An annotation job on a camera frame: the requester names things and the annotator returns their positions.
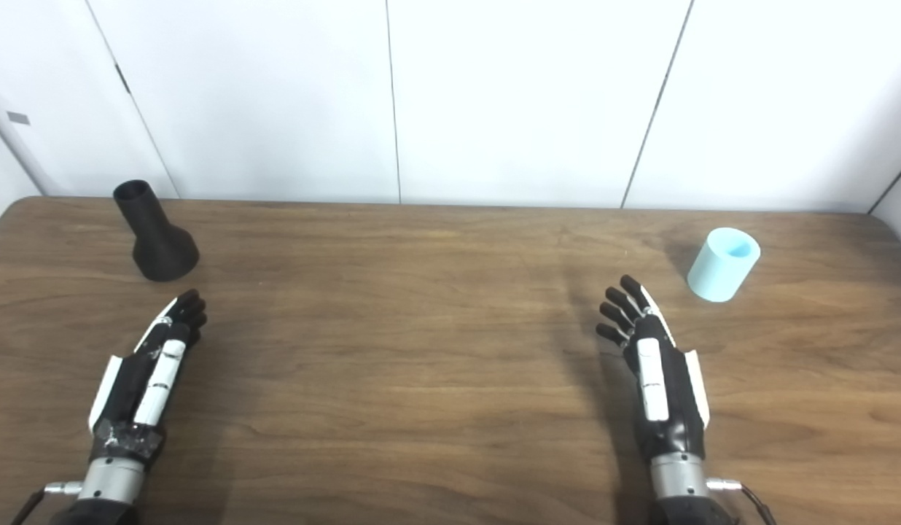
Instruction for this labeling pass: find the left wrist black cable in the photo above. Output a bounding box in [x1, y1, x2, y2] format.
[12, 481, 84, 525]

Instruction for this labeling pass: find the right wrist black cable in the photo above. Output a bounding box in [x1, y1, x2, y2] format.
[706, 478, 778, 525]

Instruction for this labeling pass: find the black flared nozzle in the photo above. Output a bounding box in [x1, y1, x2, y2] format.
[113, 179, 200, 282]

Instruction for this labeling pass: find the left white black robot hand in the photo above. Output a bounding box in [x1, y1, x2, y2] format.
[88, 289, 208, 468]

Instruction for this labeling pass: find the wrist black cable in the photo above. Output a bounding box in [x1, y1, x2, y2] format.
[12, 481, 84, 525]
[706, 478, 778, 525]

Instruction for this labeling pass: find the light blue cylinder cup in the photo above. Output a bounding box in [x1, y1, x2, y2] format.
[687, 227, 762, 303]

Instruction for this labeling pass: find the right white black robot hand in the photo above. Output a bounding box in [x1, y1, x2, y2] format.
[595, 275, 711, 463]

